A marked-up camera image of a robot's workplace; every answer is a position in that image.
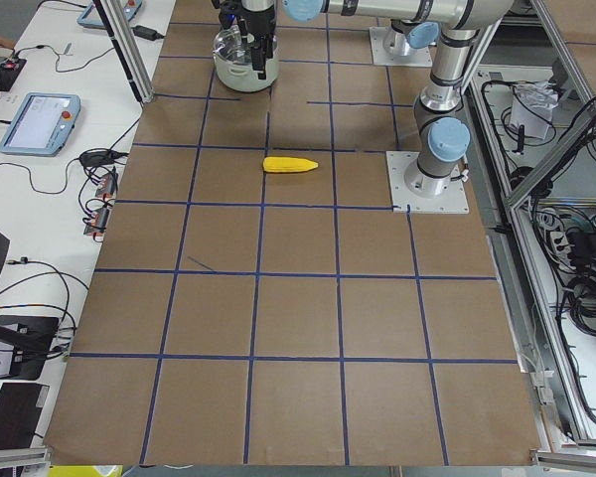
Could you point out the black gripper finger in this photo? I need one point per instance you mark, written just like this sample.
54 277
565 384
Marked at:
258 55

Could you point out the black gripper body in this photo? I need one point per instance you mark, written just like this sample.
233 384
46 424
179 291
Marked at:
256 22

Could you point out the white steel cooking pot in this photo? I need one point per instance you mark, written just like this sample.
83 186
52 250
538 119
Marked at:
244 78

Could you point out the yellow corn cob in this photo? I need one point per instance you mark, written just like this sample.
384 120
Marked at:
288 165

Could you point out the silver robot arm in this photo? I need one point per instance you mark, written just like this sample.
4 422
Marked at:
444 139
419 33

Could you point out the black power adapter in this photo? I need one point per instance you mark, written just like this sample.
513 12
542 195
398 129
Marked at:
147 33

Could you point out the near blue teach pendant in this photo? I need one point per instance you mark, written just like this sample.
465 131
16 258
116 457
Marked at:
42 124

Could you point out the brown paper table cover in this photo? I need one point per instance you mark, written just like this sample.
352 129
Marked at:
242 317

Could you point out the white crumpled paper bag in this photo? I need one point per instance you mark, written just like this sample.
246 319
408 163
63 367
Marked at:
532 108

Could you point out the black monitor stand base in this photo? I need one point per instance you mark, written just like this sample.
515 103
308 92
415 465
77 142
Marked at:
25 345

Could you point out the black box device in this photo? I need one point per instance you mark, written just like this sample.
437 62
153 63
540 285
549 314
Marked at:
21 405

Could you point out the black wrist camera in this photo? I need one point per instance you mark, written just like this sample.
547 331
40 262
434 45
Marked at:
229 12

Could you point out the aluminium frame post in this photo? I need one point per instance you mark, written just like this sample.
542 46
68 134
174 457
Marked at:
125 47

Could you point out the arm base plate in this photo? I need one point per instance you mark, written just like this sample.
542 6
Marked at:
400 47
413 192

